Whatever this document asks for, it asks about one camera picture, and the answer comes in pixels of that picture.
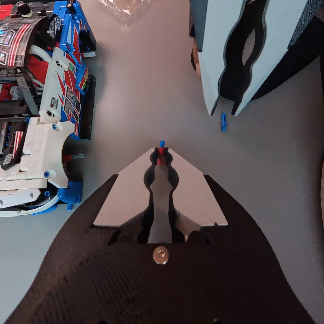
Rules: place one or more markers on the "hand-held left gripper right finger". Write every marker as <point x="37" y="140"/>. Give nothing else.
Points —
<point x="197" y="202"/>

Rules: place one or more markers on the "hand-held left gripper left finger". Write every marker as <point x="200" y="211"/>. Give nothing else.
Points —
<point x="121" y="202"/>

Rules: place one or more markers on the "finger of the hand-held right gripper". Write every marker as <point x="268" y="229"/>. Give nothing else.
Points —
<point x="215" y="38"/>
<point x="281" y="30"/>

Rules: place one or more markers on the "red brick connector piece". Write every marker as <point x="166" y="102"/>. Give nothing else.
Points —
<point x="160" y="155"/>

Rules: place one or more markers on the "blue connector pin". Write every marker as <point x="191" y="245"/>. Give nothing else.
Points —
<point x="223" y="122"/>

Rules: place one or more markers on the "brick-built race car model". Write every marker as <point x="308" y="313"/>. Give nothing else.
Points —
<point x="50" y="106"/>

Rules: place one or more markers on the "person's right hand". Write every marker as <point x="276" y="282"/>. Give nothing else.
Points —
<point x="195" y="59"/>

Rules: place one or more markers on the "black office chair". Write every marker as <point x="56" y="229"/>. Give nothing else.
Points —
<point x="291" y="76"/>

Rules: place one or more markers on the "clear plastic bag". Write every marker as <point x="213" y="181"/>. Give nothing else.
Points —
<point x="121" y="10"/>

